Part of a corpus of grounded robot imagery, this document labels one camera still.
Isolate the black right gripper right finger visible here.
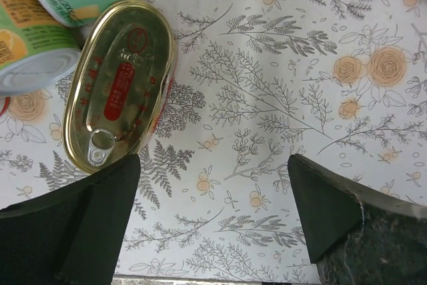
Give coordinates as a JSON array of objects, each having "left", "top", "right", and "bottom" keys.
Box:
[{"left": 288, "top": 154, "right": 426, "bottom": 284}]

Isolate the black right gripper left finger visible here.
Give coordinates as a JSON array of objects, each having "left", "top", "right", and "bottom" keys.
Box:
[{"left": 1, "top": 154, "right": 140, "bottom": 284}]

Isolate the gold oval fish tin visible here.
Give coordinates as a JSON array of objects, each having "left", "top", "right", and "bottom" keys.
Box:
[{"left": 63, "top": 0, "right": 177, "bottom": 174}]

